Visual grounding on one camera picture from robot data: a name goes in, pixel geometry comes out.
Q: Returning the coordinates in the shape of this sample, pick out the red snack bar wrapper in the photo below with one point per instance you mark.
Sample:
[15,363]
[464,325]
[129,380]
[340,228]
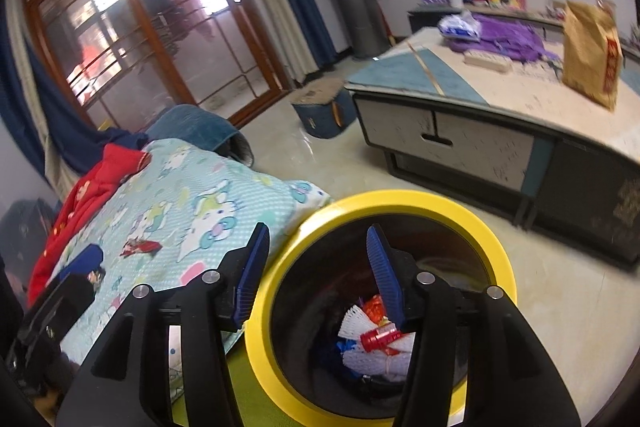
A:
[140,247]

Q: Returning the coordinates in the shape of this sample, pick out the wooden glass sliding door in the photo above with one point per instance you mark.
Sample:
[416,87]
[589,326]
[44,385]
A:
[123,63]

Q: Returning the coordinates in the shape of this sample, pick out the dark sofa cushion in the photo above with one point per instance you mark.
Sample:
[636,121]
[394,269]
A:
[25,228]

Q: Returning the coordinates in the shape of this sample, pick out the red cylindrical bottle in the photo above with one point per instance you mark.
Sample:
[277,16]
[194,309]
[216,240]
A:
[380,338]

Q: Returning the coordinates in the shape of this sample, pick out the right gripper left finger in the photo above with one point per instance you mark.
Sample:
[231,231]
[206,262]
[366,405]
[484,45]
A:
[124,378]

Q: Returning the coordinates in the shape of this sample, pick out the blue curtain left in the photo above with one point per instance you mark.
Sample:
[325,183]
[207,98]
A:
[58,143]

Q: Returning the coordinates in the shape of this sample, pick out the purple cloth bag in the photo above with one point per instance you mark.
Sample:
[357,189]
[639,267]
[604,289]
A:
[515,40]

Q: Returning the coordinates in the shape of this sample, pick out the yellow rimmed trash bin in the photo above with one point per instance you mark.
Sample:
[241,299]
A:
[319,349]

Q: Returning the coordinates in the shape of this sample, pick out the red blanket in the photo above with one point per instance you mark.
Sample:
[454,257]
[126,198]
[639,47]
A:
[87,197]

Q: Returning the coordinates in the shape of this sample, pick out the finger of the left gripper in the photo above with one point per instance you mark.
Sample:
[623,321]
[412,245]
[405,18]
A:
[89,259]

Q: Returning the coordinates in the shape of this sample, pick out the black tv cabinet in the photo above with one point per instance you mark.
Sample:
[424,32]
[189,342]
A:
[428,15]

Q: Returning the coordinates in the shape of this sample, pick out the red plastic bag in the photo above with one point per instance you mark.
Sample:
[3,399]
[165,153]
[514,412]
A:
[375,310]

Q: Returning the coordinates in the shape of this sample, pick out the tissue pack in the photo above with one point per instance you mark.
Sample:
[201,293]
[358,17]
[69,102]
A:
[460,27]

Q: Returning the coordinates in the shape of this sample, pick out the marble top coffee table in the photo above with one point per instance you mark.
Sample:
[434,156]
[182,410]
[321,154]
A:
[518,143]

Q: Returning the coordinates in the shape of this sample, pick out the brown paper snack bag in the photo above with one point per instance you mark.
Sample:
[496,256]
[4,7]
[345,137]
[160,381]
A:
[592,54]

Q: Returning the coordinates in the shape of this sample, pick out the lavender foam fruit net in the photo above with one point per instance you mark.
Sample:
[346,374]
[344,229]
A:
[377,364]

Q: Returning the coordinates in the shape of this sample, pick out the small blue storage stool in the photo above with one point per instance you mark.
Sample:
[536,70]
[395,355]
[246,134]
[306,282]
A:
[324,107]

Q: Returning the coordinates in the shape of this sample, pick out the blue rubber glove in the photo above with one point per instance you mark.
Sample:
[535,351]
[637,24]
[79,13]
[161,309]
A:
[344,345]

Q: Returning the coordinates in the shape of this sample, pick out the white foam fruit net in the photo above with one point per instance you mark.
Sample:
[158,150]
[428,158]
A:
[355,322]

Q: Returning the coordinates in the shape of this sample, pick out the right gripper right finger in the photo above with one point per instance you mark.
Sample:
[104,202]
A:
[511,378]

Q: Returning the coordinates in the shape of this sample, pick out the hello kitty teal quilt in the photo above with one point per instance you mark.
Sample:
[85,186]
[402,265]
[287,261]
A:
[198,205]

